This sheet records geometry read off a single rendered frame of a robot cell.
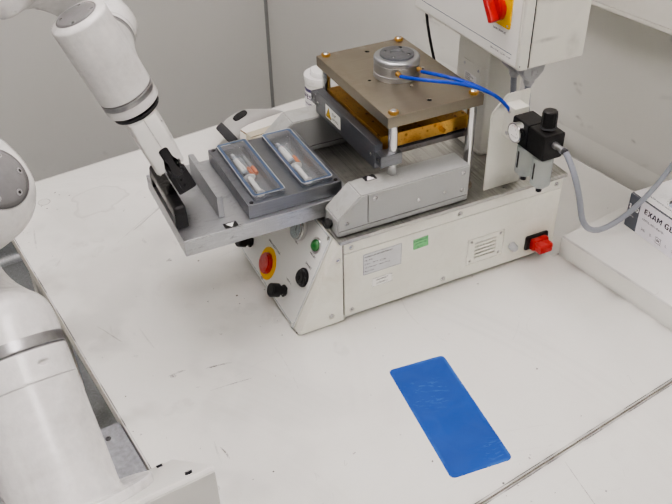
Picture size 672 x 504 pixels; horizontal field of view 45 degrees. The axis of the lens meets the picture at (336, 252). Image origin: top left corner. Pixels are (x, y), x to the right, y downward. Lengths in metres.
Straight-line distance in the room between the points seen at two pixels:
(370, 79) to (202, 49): 1.62
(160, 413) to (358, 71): 0.66
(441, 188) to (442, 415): 0.38
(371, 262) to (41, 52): 1.65
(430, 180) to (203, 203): 0.38
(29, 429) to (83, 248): 0.81
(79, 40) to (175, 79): 1.80
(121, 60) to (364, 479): 0.68
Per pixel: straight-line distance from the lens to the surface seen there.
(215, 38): 2.98
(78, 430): 0.93
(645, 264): 1.57
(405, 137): 1.36
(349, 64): 1.46
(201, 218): 1.32
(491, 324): 1.44
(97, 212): 1.79
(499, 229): 1.50
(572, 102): 1.93
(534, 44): 1.35
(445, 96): 1.35
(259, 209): 1.30
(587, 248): 1.58
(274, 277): 1.48
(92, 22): 1.17
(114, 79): 1.20
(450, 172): 1.37
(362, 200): 1.30
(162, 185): 1.34
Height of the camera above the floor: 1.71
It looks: 37 degrees down
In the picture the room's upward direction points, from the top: 1 degrees counter-clockwise
